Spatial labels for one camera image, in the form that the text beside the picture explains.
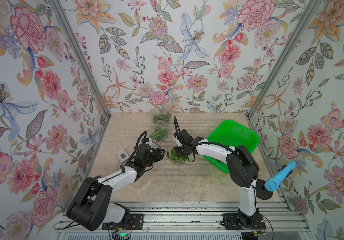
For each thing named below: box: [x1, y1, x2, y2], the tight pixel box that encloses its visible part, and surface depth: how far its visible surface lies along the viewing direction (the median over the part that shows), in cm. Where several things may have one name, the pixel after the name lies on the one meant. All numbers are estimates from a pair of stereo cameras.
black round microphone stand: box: [255, 179, 273, 200], surface depth 84 cm
